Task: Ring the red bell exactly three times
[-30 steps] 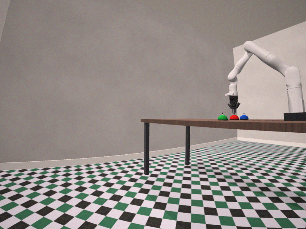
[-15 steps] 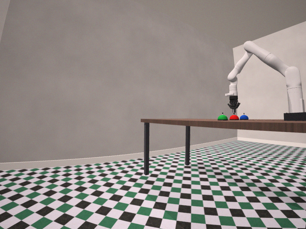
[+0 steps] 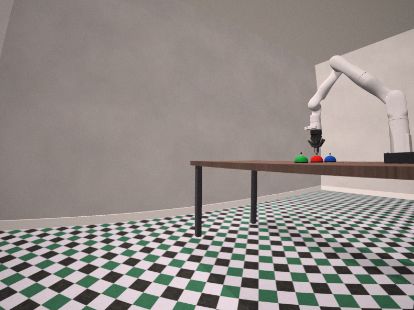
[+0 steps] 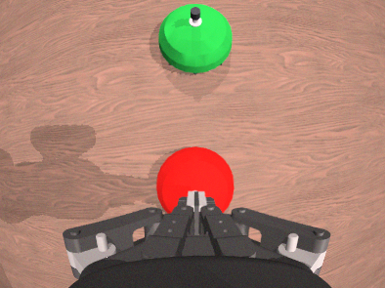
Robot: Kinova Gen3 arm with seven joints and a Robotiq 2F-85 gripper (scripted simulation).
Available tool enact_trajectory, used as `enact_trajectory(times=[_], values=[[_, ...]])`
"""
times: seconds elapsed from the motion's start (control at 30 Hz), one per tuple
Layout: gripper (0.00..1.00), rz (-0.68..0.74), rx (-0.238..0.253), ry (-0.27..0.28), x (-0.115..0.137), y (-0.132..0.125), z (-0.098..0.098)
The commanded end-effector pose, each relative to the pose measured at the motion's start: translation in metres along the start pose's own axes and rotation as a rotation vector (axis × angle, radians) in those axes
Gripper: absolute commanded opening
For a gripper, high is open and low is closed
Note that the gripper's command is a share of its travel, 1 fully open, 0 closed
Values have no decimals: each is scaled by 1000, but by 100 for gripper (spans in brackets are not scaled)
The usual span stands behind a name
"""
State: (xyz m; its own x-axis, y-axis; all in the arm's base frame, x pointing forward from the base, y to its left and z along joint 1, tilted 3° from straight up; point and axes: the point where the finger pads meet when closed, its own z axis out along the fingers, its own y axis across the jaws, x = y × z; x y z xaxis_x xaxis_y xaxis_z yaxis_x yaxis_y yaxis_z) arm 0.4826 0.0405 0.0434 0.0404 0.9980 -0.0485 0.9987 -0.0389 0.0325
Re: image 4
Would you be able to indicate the red dome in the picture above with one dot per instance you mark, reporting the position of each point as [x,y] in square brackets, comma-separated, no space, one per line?
[194,168]

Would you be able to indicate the green dome bell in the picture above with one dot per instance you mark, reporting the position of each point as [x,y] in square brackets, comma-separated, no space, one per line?
[195,42]

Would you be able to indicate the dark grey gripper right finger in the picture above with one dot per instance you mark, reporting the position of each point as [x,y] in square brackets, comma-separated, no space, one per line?
[229,233]

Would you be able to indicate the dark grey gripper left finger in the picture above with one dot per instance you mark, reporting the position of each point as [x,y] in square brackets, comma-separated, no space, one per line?
[165,234]

